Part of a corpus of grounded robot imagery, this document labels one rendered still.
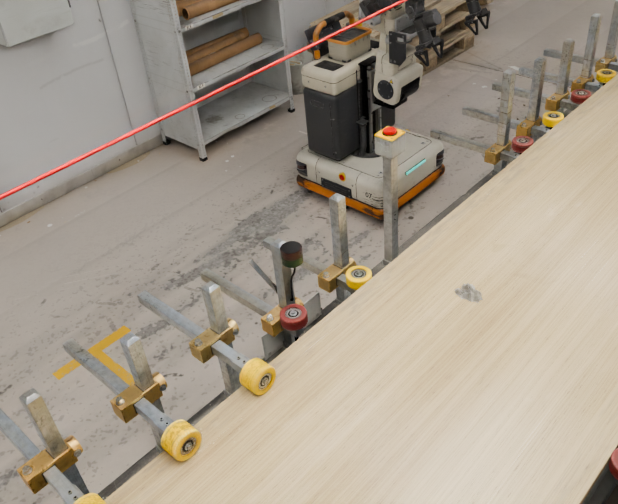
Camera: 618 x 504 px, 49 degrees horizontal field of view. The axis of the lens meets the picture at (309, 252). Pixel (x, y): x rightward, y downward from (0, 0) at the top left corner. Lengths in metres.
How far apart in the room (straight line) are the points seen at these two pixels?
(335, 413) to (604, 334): 0.75
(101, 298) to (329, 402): 2.13
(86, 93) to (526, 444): 3.55
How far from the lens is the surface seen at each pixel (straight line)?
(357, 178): 3.72
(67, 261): 3.99
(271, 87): 5.20
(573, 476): 1.64
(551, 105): 3.19
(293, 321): 1.91
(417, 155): 3.89
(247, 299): 2.08
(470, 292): 1.98
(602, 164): 2.66
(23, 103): 4.34
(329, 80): 3.61
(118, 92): 4.64
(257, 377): 1.69
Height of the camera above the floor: 2.22
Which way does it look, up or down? 38 degrees down
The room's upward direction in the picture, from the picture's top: 6 degrees counter-clockwise
